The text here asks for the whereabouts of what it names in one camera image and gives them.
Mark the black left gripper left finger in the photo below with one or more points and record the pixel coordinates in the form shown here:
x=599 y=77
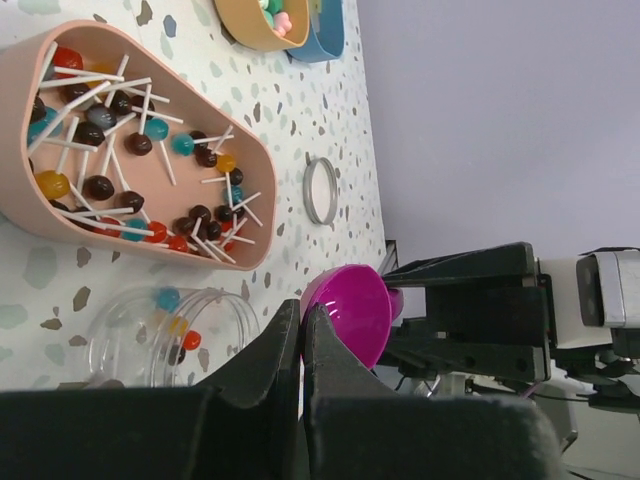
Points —
x=240 y=422

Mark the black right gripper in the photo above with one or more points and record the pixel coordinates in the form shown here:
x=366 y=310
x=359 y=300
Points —
x=497 y=331

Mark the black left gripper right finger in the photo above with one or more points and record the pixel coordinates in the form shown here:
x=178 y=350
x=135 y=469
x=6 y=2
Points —
x=358 y=428

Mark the magenta plastic scoop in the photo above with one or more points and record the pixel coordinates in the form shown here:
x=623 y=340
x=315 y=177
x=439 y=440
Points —
x=360 y=306

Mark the pink tray of lollipops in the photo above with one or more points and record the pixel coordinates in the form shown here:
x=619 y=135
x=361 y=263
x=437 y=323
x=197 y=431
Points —
x=101 y=144

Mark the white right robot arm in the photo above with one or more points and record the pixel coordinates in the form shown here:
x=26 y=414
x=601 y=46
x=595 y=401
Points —
x=594 y=375

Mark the blue tray of wrapped candies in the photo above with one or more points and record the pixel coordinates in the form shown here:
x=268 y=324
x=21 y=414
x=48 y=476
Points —
x=326 y=39

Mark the tan tray of star candies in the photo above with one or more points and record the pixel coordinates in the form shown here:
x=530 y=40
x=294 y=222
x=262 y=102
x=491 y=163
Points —
x=247 y=24

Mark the clear glass jar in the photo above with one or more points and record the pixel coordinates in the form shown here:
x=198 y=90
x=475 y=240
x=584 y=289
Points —
x=167 y=336

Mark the round silver jar lid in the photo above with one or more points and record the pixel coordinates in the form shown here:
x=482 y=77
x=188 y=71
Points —
x=320 y=191

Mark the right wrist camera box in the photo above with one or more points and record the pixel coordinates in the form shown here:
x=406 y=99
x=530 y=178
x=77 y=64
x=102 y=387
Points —
x=595 y=299

